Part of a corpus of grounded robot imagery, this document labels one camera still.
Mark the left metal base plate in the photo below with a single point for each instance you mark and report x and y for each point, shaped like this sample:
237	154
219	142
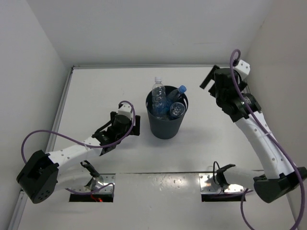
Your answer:
104	184

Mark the blue cap water bottle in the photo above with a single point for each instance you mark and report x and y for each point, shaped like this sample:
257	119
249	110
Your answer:
175	95

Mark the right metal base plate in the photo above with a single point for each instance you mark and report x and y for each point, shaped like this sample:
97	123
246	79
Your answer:
209	187

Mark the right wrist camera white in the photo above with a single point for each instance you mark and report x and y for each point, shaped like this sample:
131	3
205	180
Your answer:
242	68

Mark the metal base plate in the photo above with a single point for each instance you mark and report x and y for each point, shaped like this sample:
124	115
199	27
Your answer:
209	187
104	184

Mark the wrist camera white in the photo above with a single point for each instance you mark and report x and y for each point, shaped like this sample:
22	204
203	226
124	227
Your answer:
126	110
242	68

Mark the clear unlabelled plastic bottle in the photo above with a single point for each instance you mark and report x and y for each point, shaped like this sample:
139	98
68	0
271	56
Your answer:
159	99

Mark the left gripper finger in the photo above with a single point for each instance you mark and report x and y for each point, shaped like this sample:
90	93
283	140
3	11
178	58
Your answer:
136	128
112	116

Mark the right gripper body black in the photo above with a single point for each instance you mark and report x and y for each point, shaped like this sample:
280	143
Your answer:
214	92

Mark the aluminium frame rail left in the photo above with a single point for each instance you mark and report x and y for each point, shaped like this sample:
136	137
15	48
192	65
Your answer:
55	128

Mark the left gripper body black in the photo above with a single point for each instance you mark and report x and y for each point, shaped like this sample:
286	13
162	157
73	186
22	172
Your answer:
129	125

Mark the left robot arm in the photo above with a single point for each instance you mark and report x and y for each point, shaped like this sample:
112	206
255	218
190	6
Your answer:
40	176

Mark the white cap blue label bottle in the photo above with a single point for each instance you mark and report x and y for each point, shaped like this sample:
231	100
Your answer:
177	110

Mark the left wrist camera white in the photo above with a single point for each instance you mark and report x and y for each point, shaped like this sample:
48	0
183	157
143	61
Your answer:
126	110

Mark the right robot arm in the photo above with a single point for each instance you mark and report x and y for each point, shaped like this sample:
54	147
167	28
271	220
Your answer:
279	177

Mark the dark round waste bin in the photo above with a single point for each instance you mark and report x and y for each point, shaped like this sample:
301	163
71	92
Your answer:
165	128

